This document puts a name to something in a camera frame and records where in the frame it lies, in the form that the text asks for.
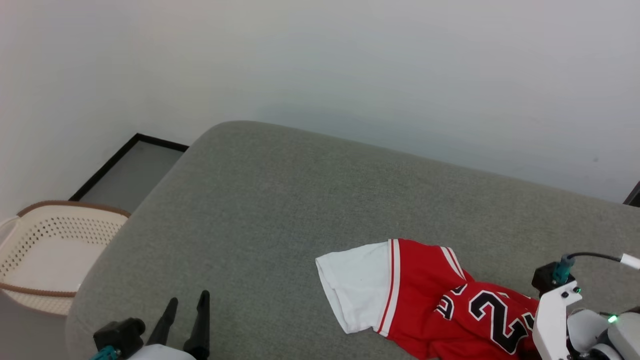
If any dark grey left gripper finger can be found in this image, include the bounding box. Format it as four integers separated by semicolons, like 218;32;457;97
183;289;211;360
149;297;179;347

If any red and white basketball jersey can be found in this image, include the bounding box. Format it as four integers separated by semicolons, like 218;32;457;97
315;238;543;360

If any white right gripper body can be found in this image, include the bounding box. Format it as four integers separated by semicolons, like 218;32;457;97
566;308;640;360

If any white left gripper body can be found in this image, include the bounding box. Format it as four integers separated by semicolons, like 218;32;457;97
122;343;199;360

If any grey fabric sofa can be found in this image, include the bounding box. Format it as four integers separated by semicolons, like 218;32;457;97
65;120;640;360

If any black baseboard strip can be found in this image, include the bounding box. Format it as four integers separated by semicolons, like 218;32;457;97
68;132;190;202

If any black door frame strip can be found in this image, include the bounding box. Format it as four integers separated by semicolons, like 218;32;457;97
622;180;640;207

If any cream perforated laundry basket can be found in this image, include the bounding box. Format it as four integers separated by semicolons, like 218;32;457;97
0;200;132;317

